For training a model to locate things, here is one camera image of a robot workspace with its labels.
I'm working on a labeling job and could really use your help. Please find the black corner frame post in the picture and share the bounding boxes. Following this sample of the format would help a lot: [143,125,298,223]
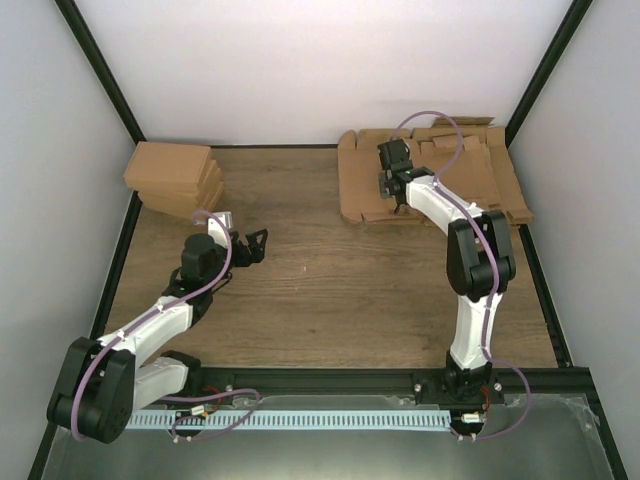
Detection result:
[54,0,146,143]
[505,0,593,147]

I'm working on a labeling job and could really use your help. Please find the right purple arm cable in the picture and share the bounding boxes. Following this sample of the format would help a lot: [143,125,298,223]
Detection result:
[389,110,532,441]

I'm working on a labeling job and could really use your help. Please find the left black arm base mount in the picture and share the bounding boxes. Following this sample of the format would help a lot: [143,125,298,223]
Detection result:
[160,369,260,407]

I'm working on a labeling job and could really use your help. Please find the brown cardboard box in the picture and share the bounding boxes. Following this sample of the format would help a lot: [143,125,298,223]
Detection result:
[337,128,428,225]

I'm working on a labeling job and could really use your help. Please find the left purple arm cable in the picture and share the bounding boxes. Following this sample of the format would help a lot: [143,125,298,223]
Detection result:
[69,209,262,445]

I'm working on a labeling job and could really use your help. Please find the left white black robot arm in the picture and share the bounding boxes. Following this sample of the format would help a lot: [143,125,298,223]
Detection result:
[46,226,268,444]

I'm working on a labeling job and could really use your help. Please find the left black corner frame post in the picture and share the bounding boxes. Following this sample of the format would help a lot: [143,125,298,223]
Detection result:
[54,0,146,143]

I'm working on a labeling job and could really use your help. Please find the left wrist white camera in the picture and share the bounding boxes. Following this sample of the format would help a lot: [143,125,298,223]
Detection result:
[207,211,233,245]

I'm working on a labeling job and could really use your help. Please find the folded cardboard box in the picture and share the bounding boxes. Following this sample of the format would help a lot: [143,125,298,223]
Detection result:
[139,181,224,216]
[124,142,211,193]
[138,167,222,203]
[134,160,221,198]
[138,186,224,219]

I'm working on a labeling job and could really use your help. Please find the top folded cardboard box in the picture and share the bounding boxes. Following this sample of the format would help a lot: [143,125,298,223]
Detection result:
[124,142,211,193]

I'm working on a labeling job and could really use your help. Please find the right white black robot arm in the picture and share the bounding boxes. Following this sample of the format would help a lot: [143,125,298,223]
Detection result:
[378,139,516,403]

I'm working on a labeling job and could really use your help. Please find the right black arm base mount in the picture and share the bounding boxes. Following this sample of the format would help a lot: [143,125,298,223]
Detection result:
[411,368,504,408]

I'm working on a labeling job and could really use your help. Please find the light blue slotted cable duct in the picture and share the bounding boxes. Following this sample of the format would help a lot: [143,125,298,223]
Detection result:
[126,410,451,432]

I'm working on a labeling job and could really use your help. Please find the pile of flat cardboard blanks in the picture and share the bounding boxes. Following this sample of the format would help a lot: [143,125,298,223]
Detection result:
[393,117,534,226]

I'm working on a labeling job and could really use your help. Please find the black aluminium frame rail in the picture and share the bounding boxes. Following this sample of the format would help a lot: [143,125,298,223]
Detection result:
[64,366,591,401]

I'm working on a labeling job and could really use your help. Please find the bottom folded cardboard box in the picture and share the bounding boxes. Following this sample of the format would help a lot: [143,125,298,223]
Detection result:
[138,186,224,219]

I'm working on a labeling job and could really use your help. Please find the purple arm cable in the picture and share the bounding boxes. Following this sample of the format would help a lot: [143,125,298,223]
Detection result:
[69,209,262,445]
[389,110,532,441]

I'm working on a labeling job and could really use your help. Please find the right black corner frame post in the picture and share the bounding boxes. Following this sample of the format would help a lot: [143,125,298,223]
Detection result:
[505,0,593,147]

